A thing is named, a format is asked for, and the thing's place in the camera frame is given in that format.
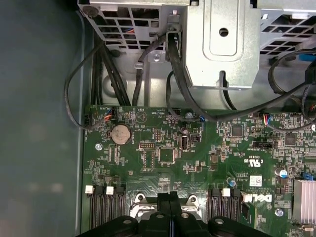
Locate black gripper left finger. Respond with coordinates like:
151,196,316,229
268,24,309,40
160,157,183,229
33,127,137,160
80,192,172,237

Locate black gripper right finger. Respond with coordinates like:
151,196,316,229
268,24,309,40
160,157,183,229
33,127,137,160
171,192,273,237

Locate metal socket cover frame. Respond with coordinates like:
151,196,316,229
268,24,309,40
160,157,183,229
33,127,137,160
133,202,202,219

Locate RAM slot white clips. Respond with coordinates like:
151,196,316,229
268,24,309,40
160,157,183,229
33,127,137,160
221,188,232,220
84,185,95,230
105,185,116,222

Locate green motherboard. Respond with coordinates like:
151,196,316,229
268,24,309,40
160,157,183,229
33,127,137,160
82,105,316,237

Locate round silver coin battery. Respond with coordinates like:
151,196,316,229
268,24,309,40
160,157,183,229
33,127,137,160
110,124,131,145

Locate silver finned chipset heatsink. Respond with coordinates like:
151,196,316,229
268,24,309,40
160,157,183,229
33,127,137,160
293,179,316,224

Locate black open PC case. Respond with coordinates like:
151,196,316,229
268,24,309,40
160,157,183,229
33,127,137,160
0,0,316,237

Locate CPU socket metal frame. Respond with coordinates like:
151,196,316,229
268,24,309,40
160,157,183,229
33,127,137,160
127,192,207,223

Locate thick black cable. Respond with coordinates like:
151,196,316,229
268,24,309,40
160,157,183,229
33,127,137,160
166,29,316,121

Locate thin black wire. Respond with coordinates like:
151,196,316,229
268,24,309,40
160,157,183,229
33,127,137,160
63,40,109,129

